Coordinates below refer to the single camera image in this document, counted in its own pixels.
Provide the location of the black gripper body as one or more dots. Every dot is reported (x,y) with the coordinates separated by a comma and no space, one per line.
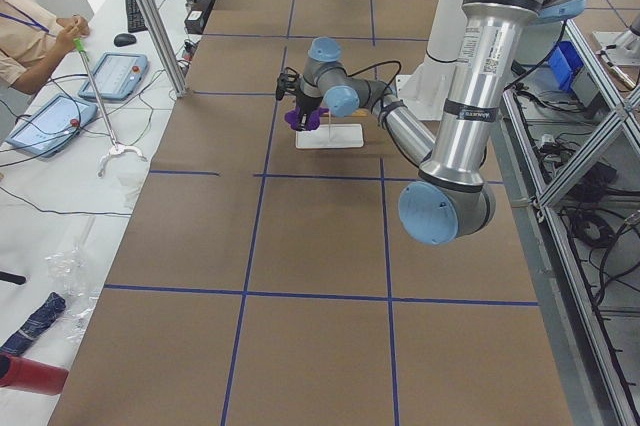
(305,102)

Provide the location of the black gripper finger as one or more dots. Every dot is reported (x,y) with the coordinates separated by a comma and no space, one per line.
(303,122)

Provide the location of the purple towel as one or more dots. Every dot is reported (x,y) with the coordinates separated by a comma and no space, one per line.
(291,118)

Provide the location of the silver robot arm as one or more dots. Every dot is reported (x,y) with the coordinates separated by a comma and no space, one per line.
(450,199)

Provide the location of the person's hand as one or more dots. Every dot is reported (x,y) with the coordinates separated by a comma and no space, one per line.
(77,23)

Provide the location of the black power box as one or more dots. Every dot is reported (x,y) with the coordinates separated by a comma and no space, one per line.
(195,22)

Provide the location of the black keyboard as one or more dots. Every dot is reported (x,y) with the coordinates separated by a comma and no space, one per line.
(134,17)

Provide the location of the blue teach pendant far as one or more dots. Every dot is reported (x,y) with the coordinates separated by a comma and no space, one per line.
(118,74)

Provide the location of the blue teach pendant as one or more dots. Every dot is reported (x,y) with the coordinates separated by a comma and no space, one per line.
(118,74)
(52,127)

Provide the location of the metal reacher grabber tool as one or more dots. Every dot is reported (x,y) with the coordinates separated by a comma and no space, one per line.
(117,148)

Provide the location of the black computer mouse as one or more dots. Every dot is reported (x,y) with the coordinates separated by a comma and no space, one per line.
(124,39)

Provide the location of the blue teach pendant near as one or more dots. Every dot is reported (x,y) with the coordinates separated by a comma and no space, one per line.
(52,127)

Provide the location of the blue storage bin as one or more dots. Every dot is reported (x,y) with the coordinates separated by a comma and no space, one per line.
(565,63)

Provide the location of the person in beige shirt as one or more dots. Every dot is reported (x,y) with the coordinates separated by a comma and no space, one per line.
(32,45)

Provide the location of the clear plastic wrap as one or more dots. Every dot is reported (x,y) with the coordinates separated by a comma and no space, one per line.
(73,281)

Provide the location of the folded dark blue umbrella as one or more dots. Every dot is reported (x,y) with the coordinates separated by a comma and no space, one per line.
(36,325)

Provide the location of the red cylinder bottle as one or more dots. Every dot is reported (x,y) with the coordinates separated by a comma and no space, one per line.
(27,375)

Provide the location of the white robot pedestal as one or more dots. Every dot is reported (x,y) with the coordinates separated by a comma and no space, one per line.
(425,90)

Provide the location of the aluminium frame rail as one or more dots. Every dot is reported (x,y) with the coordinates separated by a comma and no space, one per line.
(571,163)

